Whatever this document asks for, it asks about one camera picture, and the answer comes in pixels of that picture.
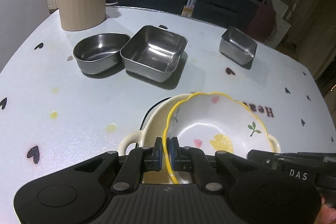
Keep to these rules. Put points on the person's right hand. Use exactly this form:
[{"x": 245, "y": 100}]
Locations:
[{"x": 329, "y": 212}]

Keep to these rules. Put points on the round steel bowl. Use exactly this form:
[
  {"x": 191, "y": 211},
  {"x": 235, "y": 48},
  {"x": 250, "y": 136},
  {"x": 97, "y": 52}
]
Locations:
[{"x": 99, "y": 48}]

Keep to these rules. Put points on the small square steel container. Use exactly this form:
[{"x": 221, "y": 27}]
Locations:
[{"x": 237, "y": 47}]

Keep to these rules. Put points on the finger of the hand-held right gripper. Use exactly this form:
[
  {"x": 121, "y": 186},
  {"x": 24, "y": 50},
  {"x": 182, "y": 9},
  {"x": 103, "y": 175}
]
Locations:
[{"x": 262, "y": 158}]

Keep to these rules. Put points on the maroon chair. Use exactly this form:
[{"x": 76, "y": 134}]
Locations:
[{"x": 265, "y": 19}]

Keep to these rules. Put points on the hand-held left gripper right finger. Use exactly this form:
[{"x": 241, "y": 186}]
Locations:
[{"x": 173, "y": 157}]

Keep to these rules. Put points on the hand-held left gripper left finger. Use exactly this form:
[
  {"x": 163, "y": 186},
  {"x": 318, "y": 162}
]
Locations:
[{"x": 157, "y": 158}]

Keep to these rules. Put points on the heart print tablecloth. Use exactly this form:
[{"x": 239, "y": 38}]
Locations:
[{"x": 65, "y": 98}]

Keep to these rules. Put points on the yellow-rimmed floral bowl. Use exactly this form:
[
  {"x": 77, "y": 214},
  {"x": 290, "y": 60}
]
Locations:
[{"x": 210, "y": 121}]

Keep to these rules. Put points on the large rectangular steel container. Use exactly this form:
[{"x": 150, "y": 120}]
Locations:
[{"x": 155, "y": 56}]

